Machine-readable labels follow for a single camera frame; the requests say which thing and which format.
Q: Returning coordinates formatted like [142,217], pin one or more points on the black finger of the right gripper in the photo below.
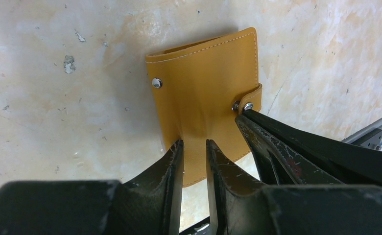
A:
[349,163]
[276,162]

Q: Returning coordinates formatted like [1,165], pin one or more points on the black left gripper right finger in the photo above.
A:
[240,204]

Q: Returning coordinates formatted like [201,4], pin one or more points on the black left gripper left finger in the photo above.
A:
[149,204]

